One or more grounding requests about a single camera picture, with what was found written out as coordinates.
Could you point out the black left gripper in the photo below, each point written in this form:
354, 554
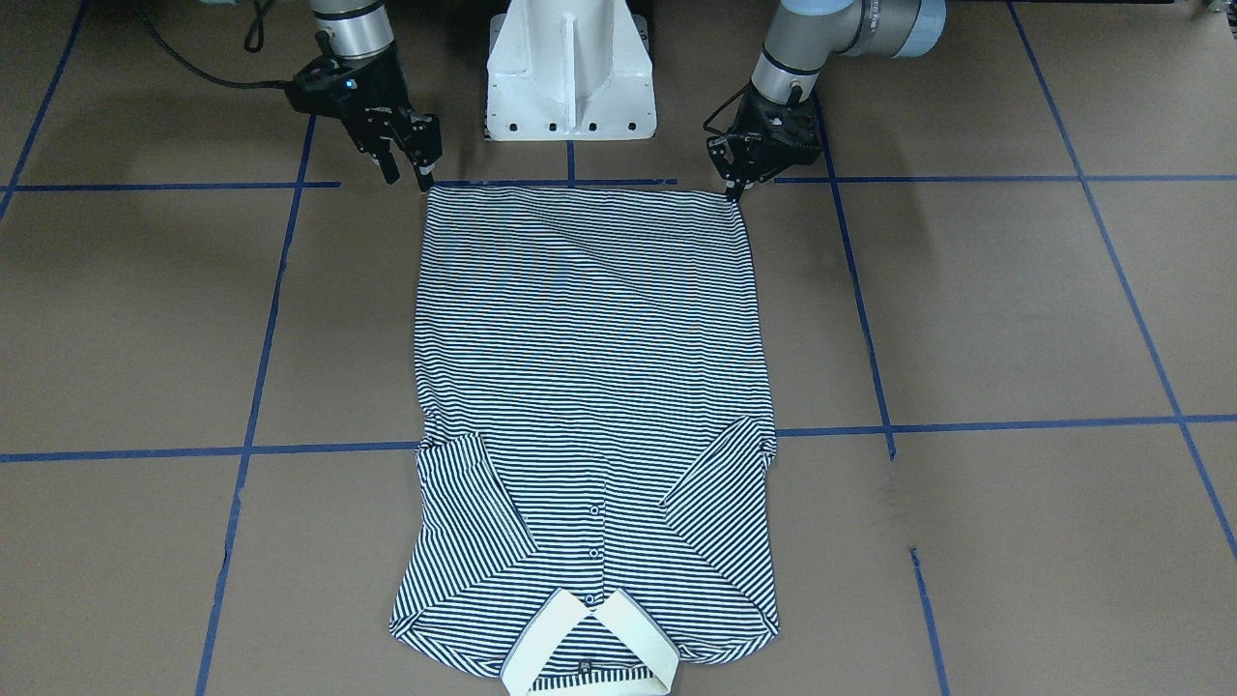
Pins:
745, 155

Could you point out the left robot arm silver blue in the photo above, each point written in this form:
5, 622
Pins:
804, 35

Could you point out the navy white striped polo shirt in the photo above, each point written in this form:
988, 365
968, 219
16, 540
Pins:
598, 432

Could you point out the brown paper table cover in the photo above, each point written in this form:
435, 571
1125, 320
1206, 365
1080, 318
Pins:
999, 324

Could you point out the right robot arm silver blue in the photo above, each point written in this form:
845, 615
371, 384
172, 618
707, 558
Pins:
352, 30

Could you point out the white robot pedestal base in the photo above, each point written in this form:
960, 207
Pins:
569, 70

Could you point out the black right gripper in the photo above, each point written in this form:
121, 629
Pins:
383, 98

